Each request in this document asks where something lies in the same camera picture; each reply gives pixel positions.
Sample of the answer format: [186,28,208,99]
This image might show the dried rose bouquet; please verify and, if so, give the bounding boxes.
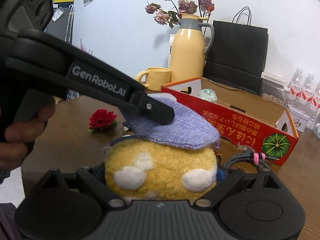
[145,0,215,28]

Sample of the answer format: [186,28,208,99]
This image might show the iridescent plastic ball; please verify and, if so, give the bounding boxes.
[196,88,217,102]

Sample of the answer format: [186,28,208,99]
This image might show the yellow white plush toy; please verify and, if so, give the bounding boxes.
[103,137,218,203]

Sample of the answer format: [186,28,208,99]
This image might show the water bottle left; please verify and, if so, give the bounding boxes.
[284,68,303,108]

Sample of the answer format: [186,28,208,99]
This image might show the yellow thermos jug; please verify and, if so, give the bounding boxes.
[169,14,215,82]

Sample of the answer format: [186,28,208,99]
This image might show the red fabric rose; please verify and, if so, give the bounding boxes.
[88,109,117,131]

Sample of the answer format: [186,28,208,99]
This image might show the clear seed container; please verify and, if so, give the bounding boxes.
[260,72,286,106]

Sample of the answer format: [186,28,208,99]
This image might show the person's left hand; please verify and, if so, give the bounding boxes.
[1,97,56,171]

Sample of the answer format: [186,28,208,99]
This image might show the water bottle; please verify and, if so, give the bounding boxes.
[309,83,320,130]
[284,68,303,108]
[301,73,315,110]

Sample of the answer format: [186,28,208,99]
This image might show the red cardboard box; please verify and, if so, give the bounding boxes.
[161,77,299,166]

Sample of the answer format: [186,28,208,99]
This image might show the purple knitted cloth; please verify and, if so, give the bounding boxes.
[121,93,220,150]

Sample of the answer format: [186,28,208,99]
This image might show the black paper bag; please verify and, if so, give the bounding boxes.
[203,6,268,95]

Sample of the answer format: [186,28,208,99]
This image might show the white tin box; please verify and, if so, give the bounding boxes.
[287,105,309,133]

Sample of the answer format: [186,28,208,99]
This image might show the water bottle middle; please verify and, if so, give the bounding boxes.
[301,73,315,110]

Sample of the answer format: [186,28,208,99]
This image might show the water bottle right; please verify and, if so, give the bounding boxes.
[309,83,320,130]

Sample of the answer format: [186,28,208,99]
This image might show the braided grey cable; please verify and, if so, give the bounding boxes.
[223,143,281,173]

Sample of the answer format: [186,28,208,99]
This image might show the yellow ceramic mug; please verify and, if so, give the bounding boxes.
[135,67,171,92]

